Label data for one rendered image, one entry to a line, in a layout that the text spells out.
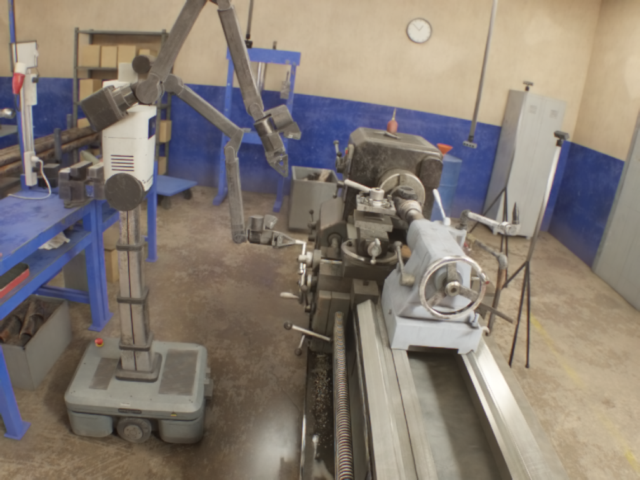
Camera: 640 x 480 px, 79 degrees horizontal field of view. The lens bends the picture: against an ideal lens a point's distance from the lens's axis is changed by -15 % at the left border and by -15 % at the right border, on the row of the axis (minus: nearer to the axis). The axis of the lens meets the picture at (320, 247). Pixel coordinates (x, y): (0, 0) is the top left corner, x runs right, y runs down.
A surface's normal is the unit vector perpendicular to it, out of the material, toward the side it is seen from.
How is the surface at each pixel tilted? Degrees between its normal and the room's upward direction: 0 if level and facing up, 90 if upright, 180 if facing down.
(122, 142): 90
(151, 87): 90
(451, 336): 90
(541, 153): 90
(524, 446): 0
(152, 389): 0
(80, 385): 0
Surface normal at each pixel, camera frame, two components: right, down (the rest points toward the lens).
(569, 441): 0.13, -0.92
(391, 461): -0.48, -0.82
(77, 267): -0.22, 0.34
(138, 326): 0.15, 0.39
